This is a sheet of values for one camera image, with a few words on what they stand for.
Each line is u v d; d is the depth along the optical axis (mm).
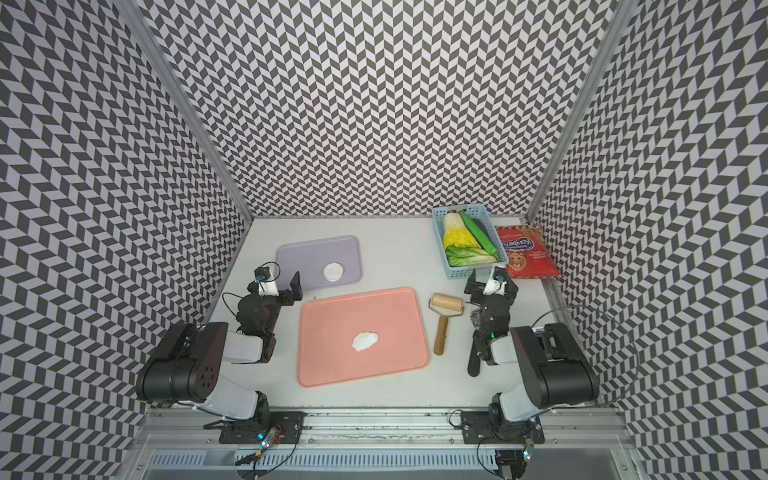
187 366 449
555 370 449
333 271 1020
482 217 1142
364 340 867
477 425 750
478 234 1070
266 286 770
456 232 1040
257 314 692
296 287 885
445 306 997
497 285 753
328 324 889
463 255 982
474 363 841
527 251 1015
